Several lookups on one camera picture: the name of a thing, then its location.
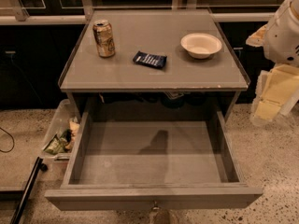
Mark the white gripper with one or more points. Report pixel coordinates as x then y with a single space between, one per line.
281 37

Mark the blue rxbar wrapper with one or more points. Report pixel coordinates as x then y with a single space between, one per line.
150 60

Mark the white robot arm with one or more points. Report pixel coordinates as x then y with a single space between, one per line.
277 89

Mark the grey drawer cabinet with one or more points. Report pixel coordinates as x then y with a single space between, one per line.
156 32

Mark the open grey top drawer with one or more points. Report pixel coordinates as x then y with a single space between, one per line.
129 154

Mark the drawer pull knob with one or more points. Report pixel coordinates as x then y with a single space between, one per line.
155 207

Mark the white paper bowl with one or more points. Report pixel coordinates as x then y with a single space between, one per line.
201 46

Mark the gold soda can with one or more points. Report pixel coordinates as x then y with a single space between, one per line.
103 35

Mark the clear plastic bin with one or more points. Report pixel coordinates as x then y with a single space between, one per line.
64 124

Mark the green snack bag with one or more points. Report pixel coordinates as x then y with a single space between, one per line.
56 145

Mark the black metal bar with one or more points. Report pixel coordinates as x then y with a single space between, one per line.
38 166

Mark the white railing frame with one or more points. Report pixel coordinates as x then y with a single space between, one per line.
80 10

